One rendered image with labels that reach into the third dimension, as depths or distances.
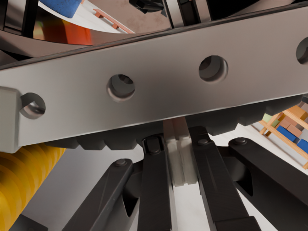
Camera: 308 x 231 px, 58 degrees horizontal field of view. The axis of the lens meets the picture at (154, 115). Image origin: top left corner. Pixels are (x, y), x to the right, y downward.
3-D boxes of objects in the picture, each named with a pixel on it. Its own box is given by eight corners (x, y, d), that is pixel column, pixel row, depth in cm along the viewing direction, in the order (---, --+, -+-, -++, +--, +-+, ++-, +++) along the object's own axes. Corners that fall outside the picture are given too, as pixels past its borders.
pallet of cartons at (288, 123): (282, 134, 1045) (298, 117, 1023) (297, 147, 939) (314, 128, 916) (252, 113, 1019) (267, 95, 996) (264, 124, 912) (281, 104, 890)
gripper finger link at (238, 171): (196, 163, 14) (256, 153, 14) (185, 127, 19) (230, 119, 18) (200, 189, 14) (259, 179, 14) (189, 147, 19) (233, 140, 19)
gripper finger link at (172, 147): (185, 186, 16) (173, 188, 16) (177, 138, 23) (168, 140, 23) (177, 139, 15) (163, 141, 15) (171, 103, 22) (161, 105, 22)
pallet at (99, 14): (89, 12, 661) (91, 7, 658) (96, 13, 746) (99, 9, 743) (135, 42, 683) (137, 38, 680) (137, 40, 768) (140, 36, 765)
